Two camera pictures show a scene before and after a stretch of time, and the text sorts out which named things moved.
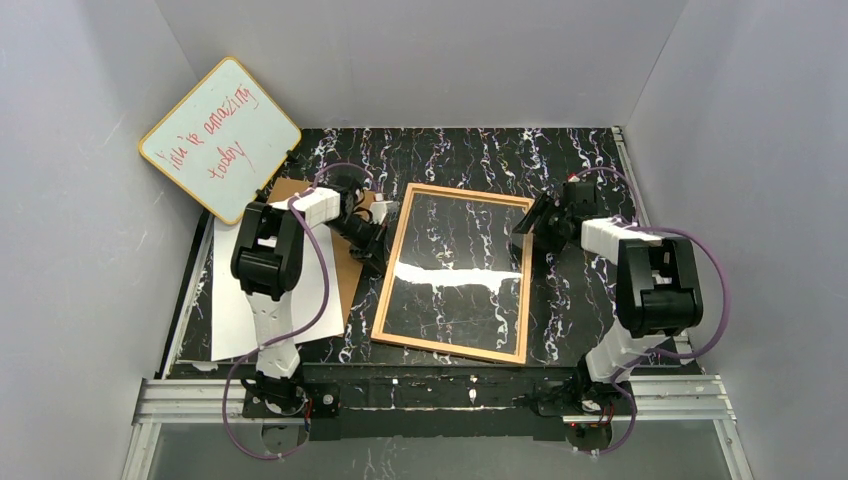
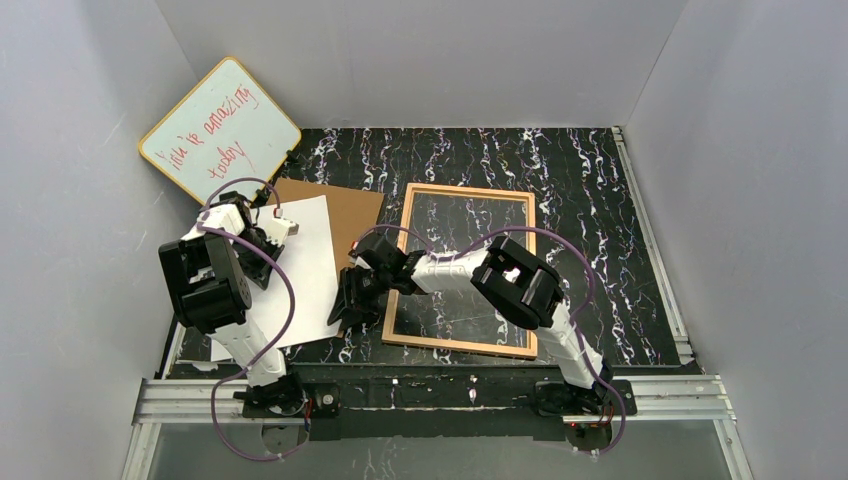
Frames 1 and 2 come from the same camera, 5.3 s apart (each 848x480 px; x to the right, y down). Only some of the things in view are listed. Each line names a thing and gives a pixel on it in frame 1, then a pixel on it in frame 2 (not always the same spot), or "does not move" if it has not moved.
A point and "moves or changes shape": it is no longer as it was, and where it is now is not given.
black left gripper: x=374 y=244 to x=266 y=242
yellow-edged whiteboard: x=224 y=141 does not move
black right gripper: x=543 y=221 to x=361 y=285
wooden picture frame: x=395 y=260 moves or changes shape
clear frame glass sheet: x=460 y=274 does not move
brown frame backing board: x=348 y=268 moves or changes shape
